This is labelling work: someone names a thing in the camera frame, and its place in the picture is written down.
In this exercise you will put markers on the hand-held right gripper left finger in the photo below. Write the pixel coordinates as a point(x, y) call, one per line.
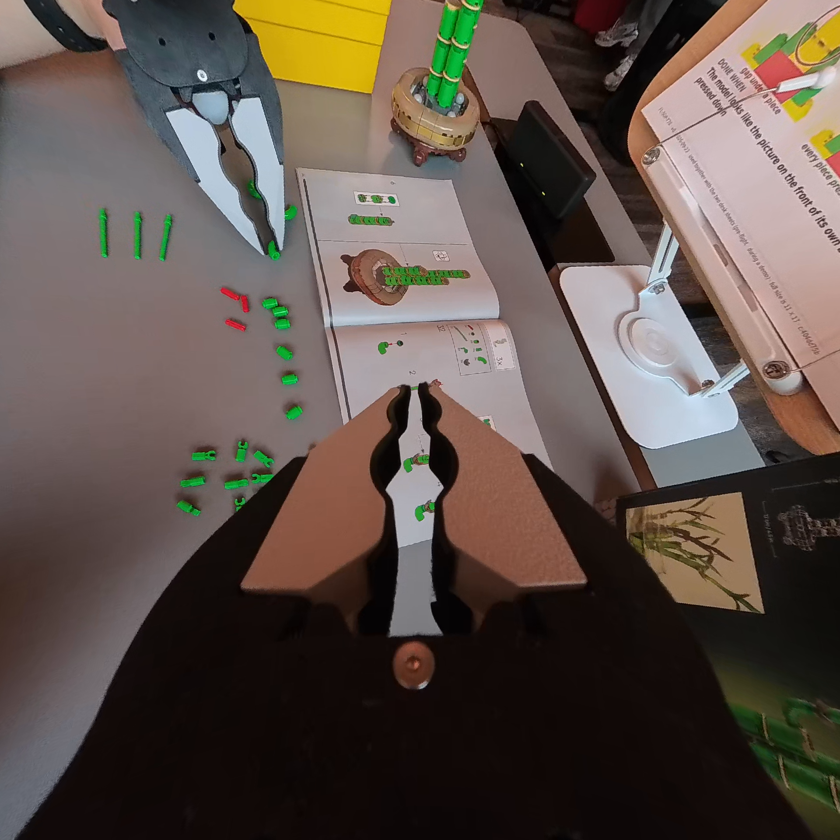
point(321, 518)

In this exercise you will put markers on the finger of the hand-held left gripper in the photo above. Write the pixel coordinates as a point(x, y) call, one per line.
point(259, 144)
point(203, 157)

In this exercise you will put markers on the green lego rod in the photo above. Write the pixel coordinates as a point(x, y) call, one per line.
point(165, 237)
point(103, 233)
point(137, 235)

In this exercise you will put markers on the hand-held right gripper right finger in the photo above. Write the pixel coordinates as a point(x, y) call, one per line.
point(505, 518)

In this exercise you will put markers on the row of green round bricks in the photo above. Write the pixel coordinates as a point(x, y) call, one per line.
point(283, 352)

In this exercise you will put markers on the yellow box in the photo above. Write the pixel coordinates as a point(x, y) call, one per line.
point(315, 52)

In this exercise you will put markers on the white grey sneaker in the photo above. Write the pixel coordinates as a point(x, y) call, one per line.
point(617, 33)
point(620, 72)

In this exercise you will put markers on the lego bamboo pot model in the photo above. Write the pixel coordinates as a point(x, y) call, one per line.
point(433, 111)

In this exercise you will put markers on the white document stand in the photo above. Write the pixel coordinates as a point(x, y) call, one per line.
point(663, 79)
point(656, 341)

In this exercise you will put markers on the cluster of green clip pieces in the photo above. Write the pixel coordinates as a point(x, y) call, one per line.
point(203, 455)

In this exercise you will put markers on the printed instruction sheet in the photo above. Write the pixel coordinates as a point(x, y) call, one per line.
point(754, 197)

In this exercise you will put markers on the red fabric object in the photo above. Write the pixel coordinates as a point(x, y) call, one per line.
point(597, 13)

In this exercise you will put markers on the black lego set box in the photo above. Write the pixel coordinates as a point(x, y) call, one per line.
point(787, 590)

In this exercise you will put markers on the person's left forearm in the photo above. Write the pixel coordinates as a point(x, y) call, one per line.
point(16, 29)

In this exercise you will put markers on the open lego instruction booklet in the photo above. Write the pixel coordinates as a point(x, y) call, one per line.
point(394, 249)

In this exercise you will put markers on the black box with green lights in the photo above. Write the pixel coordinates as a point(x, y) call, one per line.
point(551, 164)

